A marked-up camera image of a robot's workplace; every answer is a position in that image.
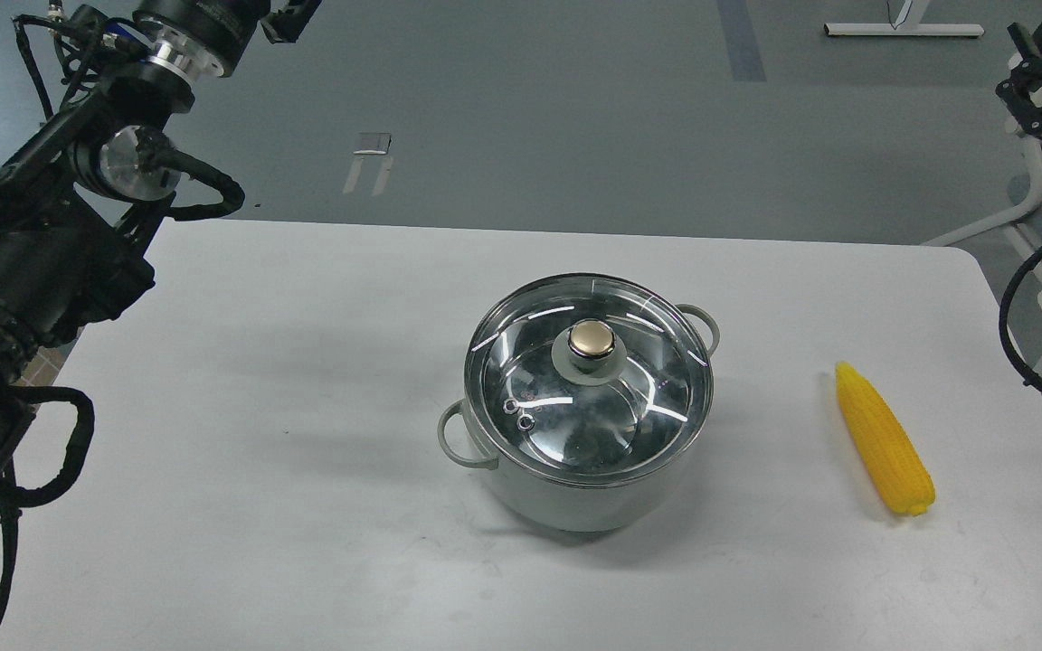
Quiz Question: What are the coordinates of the yellow corn cob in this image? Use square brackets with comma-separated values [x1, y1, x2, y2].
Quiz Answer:
[835, 362, 937, 516]

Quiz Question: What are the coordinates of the white desk leg base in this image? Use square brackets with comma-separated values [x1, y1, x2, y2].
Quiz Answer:
[822, 1, 985, 40]

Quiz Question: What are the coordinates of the white metal frame stand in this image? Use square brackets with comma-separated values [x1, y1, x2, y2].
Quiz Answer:
[921, 50, 1042, 299]

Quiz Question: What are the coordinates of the glass pot lid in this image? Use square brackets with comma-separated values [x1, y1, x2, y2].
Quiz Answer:
[462, 273, 721, 487]

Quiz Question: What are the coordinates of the grey steel cooking pot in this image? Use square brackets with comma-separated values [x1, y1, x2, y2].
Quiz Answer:
[437, 302, 721, 533]

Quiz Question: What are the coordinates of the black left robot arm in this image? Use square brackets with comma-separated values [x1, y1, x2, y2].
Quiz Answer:
[0, 1, 319, 627]

